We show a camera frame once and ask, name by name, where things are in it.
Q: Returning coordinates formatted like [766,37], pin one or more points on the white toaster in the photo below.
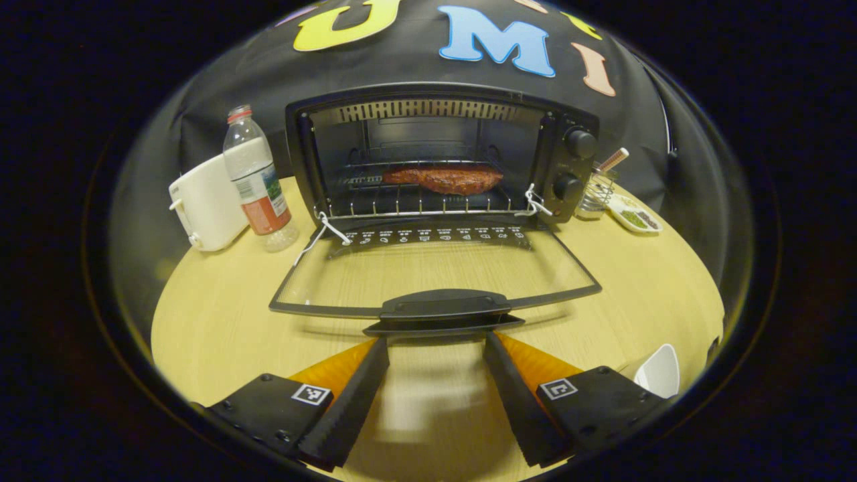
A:
[207,207]

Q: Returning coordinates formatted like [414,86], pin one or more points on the brown stick with white tip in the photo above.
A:
[612,161]

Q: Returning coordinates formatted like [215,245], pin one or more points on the brown grilled meat piece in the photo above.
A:
[442,179]

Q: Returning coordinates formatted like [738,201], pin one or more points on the white divided dish with beans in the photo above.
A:
[636,217]

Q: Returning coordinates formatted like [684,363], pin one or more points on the black electric oven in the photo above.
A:
[579,144]

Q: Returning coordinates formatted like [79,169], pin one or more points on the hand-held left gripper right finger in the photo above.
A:
[515,408]

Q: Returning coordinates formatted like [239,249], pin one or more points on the black backdrop cloth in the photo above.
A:
[636,120]

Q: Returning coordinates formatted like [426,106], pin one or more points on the small white tray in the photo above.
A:
[659,375]

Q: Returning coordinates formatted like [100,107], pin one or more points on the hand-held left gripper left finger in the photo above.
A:
[348,412]

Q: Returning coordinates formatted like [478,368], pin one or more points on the clear plastic bottle red label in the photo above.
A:
[258,181]

